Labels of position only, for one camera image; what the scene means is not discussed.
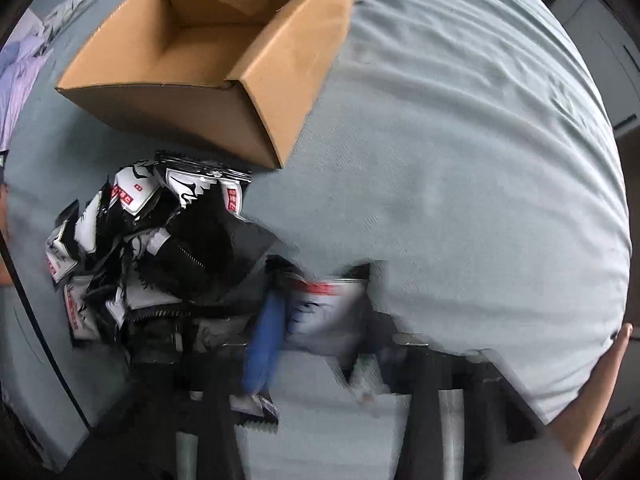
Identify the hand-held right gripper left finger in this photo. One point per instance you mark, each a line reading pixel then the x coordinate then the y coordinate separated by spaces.
pixel 262 340

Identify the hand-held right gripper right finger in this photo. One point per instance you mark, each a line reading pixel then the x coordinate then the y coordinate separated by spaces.
pixel 395 362

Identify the black white snack packet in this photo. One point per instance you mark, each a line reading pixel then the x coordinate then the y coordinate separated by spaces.
pixel 320 310
pixel 255 410

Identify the pile of black white packets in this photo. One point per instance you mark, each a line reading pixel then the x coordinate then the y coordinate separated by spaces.
pixel 150 260

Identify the brown cardboard box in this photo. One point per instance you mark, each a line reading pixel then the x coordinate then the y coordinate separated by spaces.
pixel 165 105

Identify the blue-grey bedsheet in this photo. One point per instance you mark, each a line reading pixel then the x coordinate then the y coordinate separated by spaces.
pixel 450 160

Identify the lavender cloth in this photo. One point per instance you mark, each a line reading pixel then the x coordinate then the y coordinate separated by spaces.
pixel 20 75

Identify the white cabinet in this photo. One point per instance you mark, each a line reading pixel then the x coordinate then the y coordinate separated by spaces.
pixel 600 35

